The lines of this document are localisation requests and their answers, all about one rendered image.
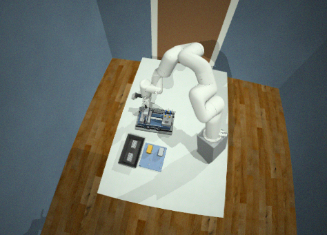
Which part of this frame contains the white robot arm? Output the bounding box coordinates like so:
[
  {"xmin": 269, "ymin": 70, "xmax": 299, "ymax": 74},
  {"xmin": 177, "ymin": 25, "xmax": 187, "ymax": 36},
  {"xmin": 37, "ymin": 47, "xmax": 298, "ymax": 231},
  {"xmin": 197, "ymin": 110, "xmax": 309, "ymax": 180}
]
[{"xmin": 131, "ymin": 43, "xmax": 227, "ymax": 142}]

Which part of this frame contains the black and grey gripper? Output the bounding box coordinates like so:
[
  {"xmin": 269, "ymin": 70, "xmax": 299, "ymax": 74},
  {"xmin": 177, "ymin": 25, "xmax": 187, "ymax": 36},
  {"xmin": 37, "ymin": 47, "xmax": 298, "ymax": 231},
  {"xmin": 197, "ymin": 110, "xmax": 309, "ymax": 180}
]
[{"xmin": 143, "ymin": 95, "xmax": 152, "ymax": 109}]

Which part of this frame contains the yellow rectangular block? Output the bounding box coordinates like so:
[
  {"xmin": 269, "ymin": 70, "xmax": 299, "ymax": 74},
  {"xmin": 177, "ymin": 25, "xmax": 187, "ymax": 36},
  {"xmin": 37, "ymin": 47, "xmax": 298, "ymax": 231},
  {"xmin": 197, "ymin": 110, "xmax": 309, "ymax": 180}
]
[{"xmin": 146, "ymin": 145, "xmax": 152, "ymax": 154}]

